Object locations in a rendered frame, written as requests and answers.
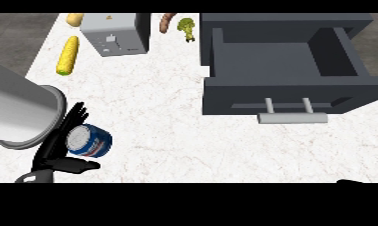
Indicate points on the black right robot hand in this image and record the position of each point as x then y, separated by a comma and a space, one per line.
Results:
349, 181

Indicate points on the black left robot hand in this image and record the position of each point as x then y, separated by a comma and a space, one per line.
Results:
52, 155

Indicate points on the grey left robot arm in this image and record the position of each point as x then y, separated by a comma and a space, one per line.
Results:
34, 179

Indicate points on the blue can with white lid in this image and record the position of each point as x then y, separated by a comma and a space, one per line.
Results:
90, 141

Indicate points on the dark grey drawer front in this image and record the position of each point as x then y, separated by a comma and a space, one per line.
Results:
289, 91

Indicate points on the dark grey drawer box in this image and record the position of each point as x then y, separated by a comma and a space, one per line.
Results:
266, 60

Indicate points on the large pale grey cylinder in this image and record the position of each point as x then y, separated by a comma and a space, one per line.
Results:
24, 110

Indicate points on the yellow corn cob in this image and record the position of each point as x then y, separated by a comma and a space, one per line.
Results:
68, 55

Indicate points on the silver toaster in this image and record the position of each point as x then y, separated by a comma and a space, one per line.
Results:
115, 35

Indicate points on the tan potato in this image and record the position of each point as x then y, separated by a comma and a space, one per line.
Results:
74, 19

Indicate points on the brown sausage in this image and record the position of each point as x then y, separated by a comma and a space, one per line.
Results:
164, 25

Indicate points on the green broccoli floret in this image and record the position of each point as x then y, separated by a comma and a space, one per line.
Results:
186, 25

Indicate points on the dark grey cabinet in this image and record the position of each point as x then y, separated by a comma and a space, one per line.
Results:
275, 21

